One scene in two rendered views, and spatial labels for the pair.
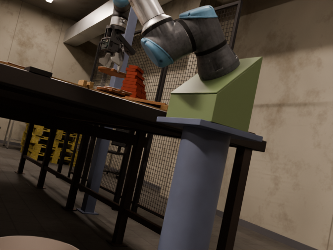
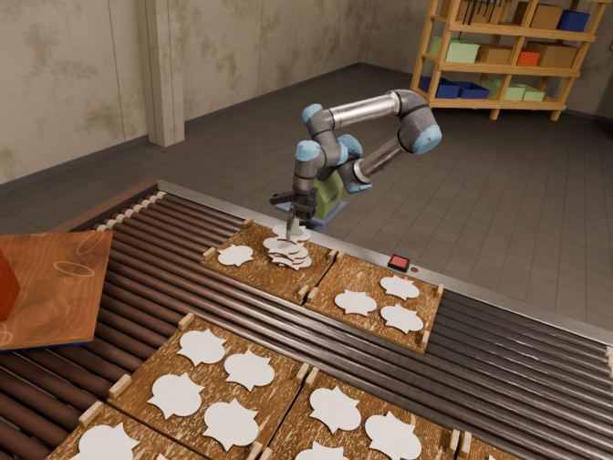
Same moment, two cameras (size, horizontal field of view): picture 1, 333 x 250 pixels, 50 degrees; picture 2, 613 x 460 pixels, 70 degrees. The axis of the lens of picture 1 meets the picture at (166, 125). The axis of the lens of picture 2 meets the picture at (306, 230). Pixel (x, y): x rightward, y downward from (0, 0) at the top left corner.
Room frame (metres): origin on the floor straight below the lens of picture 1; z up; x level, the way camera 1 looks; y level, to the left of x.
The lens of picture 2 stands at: (2.35, 1.44, 1.94)
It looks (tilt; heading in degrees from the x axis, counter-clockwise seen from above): 32 degrees down; 236
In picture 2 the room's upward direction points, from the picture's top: 7 degrees clockwise
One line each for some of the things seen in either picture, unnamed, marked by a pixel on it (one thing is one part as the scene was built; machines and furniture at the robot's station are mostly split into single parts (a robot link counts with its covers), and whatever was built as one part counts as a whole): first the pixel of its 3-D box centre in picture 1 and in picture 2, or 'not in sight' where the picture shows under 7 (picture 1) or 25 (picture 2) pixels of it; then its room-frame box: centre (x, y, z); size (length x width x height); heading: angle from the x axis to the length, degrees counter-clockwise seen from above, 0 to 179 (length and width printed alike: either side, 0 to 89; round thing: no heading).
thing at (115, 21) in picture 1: (119, 24); (304, 180); (1.61, 0.31, 1.28); 0.08 x 0.08 x 0.05
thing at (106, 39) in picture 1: (113, 40); (303, 202); (1.60, 0.32, 1.20); 0.09 x 0.08 x 0.12; 133
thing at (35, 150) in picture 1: (50, 137); not in sight; (8.07, 2.50, 0.50); 1.41 x 1.01 x 1.00; 32
